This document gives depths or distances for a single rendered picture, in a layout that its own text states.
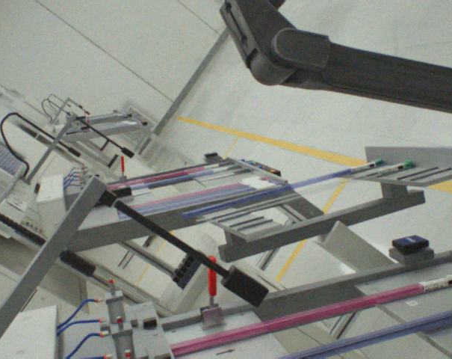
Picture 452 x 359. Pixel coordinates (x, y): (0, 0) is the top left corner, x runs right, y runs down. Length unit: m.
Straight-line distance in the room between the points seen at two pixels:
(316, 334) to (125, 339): 1.29
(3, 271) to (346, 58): 1.19
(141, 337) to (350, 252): 0.60
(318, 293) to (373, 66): 0.40
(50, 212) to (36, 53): 6.51
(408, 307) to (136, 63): 7.58
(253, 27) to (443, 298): 0.50
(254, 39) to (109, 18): 7.63
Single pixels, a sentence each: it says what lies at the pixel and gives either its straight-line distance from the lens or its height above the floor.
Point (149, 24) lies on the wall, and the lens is 8.37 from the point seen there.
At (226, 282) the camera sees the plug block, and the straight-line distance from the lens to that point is 0.56.
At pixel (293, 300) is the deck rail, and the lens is 0.96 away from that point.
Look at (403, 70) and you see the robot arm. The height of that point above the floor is 1.09.
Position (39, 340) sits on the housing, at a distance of 0.78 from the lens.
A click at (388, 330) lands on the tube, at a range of 0.81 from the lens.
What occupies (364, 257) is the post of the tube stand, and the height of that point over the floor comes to 0.72.
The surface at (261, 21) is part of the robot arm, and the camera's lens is 0.71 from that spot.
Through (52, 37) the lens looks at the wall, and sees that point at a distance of 8.27.
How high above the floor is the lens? 1.41
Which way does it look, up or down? 18 degrees down
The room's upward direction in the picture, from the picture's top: 55 degrees counter-clockwise
